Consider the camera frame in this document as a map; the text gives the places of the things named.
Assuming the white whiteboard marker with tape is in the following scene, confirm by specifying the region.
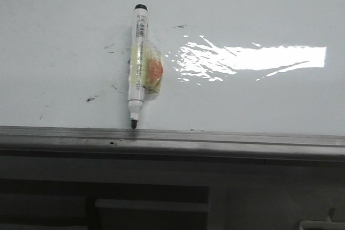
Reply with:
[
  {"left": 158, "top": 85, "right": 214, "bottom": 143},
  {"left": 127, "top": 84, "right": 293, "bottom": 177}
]
[{"left": 128, "top": 4, "right": 164, "bottom": 129}]

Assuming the white whiteboard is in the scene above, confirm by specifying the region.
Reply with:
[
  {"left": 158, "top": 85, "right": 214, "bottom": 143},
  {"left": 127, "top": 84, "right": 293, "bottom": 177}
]
[{"left": 1, "top": 0, "right": 344, "bottom": 135}]

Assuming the dark cabinet with white bar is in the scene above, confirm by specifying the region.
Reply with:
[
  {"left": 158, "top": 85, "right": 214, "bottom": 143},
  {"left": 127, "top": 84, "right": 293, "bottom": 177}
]
[{"left": 1, "top": 179, "right": 209, "bottom": 229}]

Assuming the white tray corner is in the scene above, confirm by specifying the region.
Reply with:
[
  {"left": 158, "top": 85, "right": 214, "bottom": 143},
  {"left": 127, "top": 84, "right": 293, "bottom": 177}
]
[{"left": 298, "top": 208, "right": 345, "bottom": 230}]

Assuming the grey aluminium whiteboard frame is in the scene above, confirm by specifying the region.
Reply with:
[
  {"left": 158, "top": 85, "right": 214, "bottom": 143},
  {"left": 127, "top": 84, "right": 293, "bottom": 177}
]
[{"left": 1, "top": 126, "right": 344, "bottom": 163}]

